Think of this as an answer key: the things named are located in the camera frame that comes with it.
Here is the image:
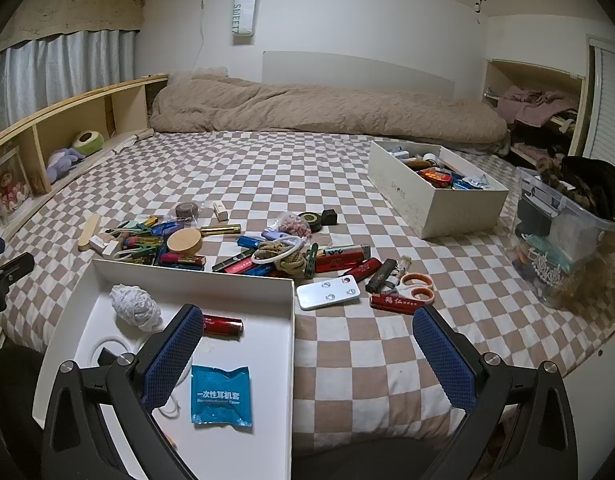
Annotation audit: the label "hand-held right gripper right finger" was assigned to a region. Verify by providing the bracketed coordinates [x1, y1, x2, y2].
[412, 306, 588, 480]

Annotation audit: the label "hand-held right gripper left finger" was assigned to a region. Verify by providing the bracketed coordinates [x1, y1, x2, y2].
[41, 303, 204, 480]

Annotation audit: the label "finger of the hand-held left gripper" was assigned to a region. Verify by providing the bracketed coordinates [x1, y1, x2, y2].
[0, 252, 35, 313]

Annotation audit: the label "orange white scissors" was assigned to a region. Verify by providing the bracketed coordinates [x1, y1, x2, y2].
[386, 272, 436, 305]

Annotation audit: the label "wooden stick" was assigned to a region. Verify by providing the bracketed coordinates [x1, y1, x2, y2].
[78, 213, 102, 252]

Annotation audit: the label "white shallow box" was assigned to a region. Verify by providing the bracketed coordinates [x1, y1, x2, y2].
[32, 258, 296, 480]

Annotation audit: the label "white rectangular box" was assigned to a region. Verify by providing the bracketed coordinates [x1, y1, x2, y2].
[296, 277, 363, 311]

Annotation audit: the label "blue sachet packet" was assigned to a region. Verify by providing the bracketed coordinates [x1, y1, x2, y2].
[190, 363, 252, 429]

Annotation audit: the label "dark red lighter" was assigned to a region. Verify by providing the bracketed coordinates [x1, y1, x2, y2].
[201, 313, 245, 340]

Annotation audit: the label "crumpled white tissue ball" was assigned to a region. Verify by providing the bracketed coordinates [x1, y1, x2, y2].
[110, 284, 163, 332]

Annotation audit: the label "small white box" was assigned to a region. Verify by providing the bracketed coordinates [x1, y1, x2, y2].
[89, 233, 121, 257]

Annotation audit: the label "red gold lighter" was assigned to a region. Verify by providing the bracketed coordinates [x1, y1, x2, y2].
[159, 253, 207, 269]

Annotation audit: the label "purple plush toy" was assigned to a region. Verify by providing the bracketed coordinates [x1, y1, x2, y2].
[46, 147, 86, 182]

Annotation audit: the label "round wooden lid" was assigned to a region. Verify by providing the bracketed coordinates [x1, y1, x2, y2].
[166, 228, 203, 257]

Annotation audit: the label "teal clothespin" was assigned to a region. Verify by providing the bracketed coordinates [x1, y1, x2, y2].
[106, 226, 153, 239]

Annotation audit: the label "white bowl of nuts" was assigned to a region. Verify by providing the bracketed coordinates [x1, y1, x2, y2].
[250, 236, 308, 267]
[256, 239, 308, 277]

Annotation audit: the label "green tape roll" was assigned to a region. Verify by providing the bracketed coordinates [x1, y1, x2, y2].
[70, 130, 106, 158]

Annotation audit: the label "red black lighter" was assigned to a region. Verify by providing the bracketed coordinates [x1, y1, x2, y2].
[315, 244, 371, 271]

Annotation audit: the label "white shoe box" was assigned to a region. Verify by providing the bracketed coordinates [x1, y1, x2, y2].
[368, 139, 509, 240]

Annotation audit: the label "wooden bedside shelf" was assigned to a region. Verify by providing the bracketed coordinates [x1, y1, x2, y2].
[0, 74, 169, 243]

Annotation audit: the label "clear plastic storage bin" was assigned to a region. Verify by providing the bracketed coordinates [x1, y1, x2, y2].
[506, 166, 615, 310]

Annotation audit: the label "pink beads bag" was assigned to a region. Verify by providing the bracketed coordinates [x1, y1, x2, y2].
[272, 211, 311, 239]

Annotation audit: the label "black tape roll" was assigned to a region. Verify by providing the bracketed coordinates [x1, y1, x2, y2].
[297, 211, 326, 234]

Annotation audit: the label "checkered bed sheet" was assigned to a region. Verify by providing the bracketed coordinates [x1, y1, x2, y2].
[0, 130, 615, 453]

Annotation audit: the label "pale curtain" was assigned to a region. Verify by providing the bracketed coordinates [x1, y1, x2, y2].
[0, 29, 141, 138]

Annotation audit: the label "dark furry cloth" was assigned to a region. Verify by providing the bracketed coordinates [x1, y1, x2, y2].
[535, 155, 615, 222]

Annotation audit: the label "beige curtain valance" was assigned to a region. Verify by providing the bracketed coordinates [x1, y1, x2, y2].
[0, 0, 146, 58]

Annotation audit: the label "pink clothes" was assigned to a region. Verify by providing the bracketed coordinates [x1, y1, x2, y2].
[496, 85, 579, 127]

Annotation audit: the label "beige duvet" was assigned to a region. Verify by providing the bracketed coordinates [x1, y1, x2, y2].
[148, 67, 511, 155]

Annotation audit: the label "white window blind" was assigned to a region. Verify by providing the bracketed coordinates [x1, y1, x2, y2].
[586, 35, 615, 162]

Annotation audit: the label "hanging white paper bag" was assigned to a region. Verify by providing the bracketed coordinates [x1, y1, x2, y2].
[232, 0, 259, 39]

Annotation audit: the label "wall niche shelf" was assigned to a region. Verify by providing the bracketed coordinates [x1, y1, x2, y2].
[484, 58, 589, 173]

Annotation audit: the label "hanging wall cable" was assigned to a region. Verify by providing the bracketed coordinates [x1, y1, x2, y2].
[194, 0, 211, 70]

